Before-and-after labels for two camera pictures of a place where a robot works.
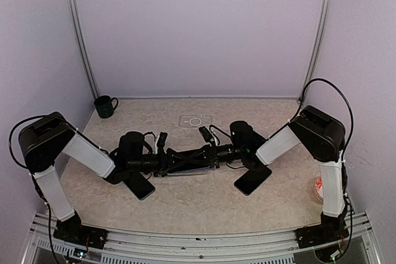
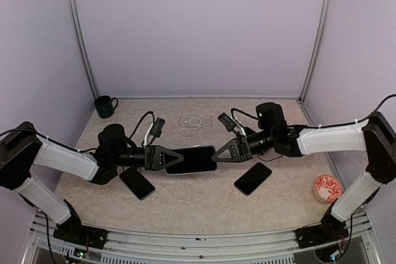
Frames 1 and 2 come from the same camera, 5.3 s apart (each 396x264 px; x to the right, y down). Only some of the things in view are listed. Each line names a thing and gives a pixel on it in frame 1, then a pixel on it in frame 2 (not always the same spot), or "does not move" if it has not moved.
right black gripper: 210,156 to 241,149
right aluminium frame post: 322,29 does not move
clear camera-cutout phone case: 195,120 does not move
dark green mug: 104,106 does not move
